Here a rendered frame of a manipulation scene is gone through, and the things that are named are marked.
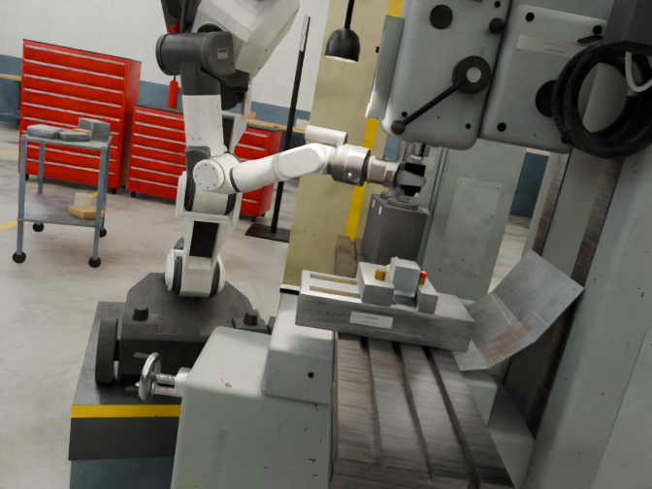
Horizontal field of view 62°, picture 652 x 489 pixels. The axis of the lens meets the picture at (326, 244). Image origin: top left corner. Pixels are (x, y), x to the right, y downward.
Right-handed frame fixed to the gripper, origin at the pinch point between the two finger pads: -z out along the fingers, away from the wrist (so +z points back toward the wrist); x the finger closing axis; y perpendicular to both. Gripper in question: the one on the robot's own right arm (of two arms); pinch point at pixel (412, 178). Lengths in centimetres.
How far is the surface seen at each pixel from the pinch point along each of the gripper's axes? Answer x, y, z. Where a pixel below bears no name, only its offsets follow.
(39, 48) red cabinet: 350, -13, 433
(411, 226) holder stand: 26.0, 15.6, -0.1
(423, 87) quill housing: -10.5, -18.9, 0.8
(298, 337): -15.0, 38.1, 15.4
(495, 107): -8.5, -17.8, -13.5
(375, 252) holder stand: 23.8, 24.8, 7.8
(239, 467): -22, 69, 21
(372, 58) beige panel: 165, -39, 51
